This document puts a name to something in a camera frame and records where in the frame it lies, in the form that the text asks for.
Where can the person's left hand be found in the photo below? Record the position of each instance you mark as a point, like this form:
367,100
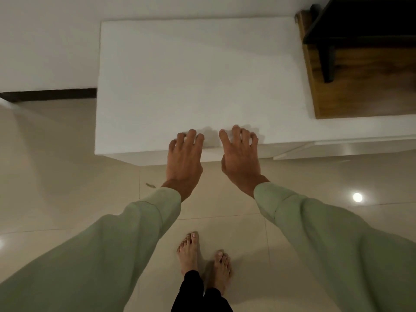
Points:
183,162

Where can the person's right hand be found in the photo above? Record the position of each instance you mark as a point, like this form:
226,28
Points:
240,162

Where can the person's right middle finger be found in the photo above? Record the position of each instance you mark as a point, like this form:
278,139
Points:
236,134

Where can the person's right little finger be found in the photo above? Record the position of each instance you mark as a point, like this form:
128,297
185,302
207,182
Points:
254,140

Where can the person's left little finger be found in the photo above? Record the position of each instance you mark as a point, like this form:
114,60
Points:
172,145

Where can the person's left middle finger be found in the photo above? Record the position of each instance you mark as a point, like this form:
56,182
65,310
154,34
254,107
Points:
191,137

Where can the person's right forearm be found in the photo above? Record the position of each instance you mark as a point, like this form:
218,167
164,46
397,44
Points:
341,253

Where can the person's left forearm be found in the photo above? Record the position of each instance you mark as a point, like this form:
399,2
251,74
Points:
97,253

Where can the white cabinet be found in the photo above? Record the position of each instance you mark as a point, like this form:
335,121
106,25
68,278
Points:
201,84

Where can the person's left foot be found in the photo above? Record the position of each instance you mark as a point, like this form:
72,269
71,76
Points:
188,255

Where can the person's foot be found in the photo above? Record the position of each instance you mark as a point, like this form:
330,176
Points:
188,255
221,272

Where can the brown wooden board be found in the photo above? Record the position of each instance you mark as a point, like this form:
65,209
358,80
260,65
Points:
367,90

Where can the person's right foot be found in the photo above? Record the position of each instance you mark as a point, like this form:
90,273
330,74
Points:
221,272

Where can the person's left leg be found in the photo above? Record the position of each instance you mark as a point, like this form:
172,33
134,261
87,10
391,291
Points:
188,294

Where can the person's leg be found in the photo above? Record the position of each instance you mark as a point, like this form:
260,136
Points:
188,294
217,302

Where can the person's right leg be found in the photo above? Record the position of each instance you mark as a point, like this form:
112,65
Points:
217,302

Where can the black shelf frame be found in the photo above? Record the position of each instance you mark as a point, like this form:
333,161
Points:
364,19

